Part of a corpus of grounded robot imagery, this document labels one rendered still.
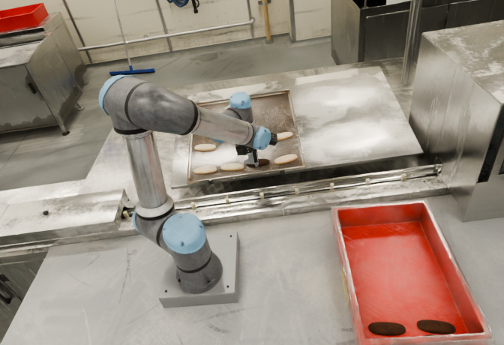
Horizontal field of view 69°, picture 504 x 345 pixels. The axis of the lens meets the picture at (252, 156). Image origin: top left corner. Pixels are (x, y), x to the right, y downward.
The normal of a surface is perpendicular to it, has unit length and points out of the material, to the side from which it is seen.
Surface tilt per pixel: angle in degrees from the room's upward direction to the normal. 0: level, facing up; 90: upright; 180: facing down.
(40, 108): 90
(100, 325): 0
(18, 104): 89
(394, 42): 90
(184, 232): 7
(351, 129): 10
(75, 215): 0
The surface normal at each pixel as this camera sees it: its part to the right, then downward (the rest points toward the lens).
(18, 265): 0.05, 0.63
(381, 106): -0.13, -0.65
